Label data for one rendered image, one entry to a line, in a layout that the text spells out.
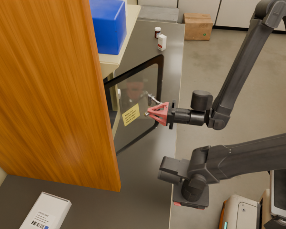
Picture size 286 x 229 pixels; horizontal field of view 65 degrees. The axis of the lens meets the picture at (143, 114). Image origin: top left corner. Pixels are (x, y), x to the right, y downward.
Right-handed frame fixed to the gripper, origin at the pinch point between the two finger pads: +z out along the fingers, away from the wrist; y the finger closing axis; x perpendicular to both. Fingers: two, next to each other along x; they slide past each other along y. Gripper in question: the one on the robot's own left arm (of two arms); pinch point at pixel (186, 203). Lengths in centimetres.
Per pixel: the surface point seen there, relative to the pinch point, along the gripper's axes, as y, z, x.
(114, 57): 24, -41, -17
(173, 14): 18, 77, -298
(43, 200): 52, 12, 3
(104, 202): 29.8, 15.6, -1.1
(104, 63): 26, -41, -14
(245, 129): -71, 110, -126
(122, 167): 25.9, 15.6, -16.7
